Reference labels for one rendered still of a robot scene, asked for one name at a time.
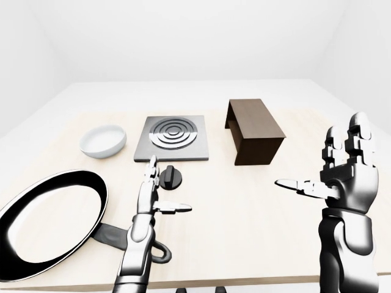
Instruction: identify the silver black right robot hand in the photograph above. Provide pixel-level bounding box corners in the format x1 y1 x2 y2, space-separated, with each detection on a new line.
274 111 379 216

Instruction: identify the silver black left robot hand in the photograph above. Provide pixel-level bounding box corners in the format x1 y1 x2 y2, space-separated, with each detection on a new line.
136 154 193 216

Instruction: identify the round black stove knob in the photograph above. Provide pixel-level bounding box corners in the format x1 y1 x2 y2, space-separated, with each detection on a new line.
159 164 184 192

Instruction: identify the flat dark stove plate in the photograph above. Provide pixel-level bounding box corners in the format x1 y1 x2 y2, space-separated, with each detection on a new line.
133 115 211 163

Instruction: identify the white bowl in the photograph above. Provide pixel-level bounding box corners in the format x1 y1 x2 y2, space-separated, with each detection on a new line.
79 124 128 159

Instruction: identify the black frying pan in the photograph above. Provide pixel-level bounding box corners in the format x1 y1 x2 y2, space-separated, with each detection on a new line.
0 170 172 283

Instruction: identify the dark brown wooden stand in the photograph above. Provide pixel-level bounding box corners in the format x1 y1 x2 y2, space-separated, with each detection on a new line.
225 98 287 167

